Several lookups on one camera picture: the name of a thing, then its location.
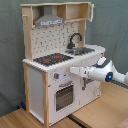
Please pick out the grey metal sink basin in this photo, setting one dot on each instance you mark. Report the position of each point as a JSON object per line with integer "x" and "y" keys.
{"x": 79, "y": 51}

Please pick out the white microwave door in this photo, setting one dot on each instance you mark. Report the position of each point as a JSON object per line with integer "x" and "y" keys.
{"x": 90, "y": 12}

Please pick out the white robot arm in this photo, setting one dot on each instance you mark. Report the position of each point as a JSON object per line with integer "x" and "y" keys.
{"x": 103, "y": 71}

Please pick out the black toy faucet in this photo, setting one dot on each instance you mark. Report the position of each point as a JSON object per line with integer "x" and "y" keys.
{"x": 73, "y": 40}

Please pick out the black stovetop red burners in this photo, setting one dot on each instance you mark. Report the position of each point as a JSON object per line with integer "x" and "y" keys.
{"x": 52, "y": 59}

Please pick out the white oven door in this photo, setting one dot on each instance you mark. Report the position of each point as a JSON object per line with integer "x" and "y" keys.
{"x": 64, "y": 96}

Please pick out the white wooden toy kitchen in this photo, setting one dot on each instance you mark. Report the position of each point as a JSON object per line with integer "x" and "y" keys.
{"x": 40, "y": 84}

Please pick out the left red stove knob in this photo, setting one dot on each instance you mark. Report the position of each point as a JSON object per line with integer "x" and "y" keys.
{"x": 56, "y": 75}

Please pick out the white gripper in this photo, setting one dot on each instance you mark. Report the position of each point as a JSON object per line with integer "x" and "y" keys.
{"x": 86, "y": 72}

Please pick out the grey range hood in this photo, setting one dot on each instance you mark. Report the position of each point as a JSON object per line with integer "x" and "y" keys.
{"x": 48, "y": 18}

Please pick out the white fridge cabinet door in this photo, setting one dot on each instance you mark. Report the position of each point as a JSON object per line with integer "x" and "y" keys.
{"x": 90, "y": 88}

